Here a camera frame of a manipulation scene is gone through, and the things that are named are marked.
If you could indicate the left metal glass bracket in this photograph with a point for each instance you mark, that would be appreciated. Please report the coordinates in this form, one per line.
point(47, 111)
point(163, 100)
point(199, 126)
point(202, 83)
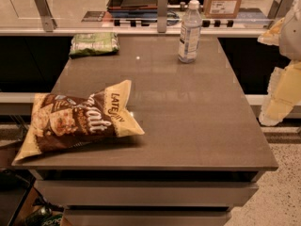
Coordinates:
point(46, 17)

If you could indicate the brown chip bag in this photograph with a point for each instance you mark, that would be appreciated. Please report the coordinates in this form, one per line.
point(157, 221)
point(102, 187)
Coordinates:
point(60, 122)

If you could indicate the right metal glass bracket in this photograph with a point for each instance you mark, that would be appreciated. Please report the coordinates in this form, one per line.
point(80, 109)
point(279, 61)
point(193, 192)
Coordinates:
point(278, 10)

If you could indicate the lower grey drawer front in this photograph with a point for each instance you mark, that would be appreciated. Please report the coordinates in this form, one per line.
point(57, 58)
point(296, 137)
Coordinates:
point(146, 218)

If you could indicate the cardboard box with label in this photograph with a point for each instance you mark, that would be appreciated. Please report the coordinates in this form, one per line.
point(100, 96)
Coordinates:
point(221, 8)

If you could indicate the green chip bag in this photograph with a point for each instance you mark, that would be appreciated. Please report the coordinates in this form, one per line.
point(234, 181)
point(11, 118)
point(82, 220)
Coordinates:
point(94, 44)

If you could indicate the green soda can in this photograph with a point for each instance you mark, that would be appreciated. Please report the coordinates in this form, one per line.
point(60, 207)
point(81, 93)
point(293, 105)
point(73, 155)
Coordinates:
point(37, 217)

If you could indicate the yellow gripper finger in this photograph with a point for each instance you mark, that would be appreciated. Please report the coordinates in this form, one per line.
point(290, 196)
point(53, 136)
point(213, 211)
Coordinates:
point(284, 93)
point(271, 36)

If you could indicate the middle metal glass bracket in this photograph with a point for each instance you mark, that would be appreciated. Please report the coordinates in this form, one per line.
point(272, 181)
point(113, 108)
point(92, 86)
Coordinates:
point(161, 15)

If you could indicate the upper grey drawer front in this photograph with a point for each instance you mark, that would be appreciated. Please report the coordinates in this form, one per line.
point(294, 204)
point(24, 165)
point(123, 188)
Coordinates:
point(125, 193)

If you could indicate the metal glass bracket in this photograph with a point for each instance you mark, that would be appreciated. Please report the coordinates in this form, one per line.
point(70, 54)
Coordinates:
point(161, 15)
point(46, 17)
point(278, 10)

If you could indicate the clear blue-label plastic bottle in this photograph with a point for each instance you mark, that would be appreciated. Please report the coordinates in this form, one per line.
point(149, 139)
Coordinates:
point(190, 32)

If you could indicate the grey drawer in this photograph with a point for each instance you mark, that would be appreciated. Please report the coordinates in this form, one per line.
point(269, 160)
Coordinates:
point(125, 193)
point(146, 218)

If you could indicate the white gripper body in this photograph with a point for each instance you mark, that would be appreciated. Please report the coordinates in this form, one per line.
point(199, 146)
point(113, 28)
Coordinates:
point(292, 35)

